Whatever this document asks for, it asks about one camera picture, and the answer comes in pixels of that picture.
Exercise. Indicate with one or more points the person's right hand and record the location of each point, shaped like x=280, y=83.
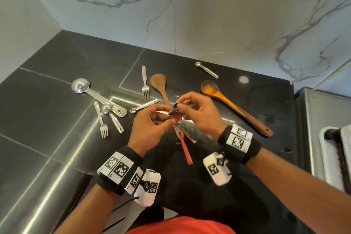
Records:
x=204, y=116

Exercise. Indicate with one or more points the person's left hand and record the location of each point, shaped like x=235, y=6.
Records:
x=145, y=132

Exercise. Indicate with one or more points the person's left thumb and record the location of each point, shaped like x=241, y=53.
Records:
x=164, y=124

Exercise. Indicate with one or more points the person's right thumb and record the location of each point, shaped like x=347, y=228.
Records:
x=186, y=112

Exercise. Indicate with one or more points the steel teaspoon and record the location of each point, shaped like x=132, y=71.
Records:
x=179, y=132

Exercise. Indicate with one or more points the person's right forearm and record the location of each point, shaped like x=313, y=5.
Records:
x=301, y=187

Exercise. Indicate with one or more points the person's left forearm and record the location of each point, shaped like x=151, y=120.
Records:
x=87, y=209

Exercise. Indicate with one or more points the small steel measuring spoon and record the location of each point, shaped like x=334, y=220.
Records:
x=144, y=106

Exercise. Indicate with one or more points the dark wooden spatula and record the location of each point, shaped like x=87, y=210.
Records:
x=159, y=83

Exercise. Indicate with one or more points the tiny steel measuring spoon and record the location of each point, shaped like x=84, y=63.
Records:
x=207, y=70

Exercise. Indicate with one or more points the brown wooden spoon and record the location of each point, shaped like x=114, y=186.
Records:
x=235, y=110

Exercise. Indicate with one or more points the medium steel measuring spoon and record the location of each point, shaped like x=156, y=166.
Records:
x=113, y=118

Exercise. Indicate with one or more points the black right wristband with markers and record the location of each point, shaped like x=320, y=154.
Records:
x=238, y=142

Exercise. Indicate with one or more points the black wristband with markers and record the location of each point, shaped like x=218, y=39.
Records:
x=120, y=169
x=238, y=142

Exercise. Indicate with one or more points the black left wristband with markers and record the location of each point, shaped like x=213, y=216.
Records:
x=120, y=169

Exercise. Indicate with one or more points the large steel measuring spoon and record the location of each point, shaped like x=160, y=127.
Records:
x=96, y=95

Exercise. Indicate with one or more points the red shirt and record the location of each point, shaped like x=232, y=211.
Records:
x=178, y=227

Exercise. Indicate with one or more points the steel sink drainboard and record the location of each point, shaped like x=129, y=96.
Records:
x=309, y=132

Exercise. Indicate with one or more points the white dish tray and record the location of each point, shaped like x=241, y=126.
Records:
x=331, y=159

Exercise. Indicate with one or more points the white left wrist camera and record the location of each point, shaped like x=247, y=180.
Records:
x=149, y=187

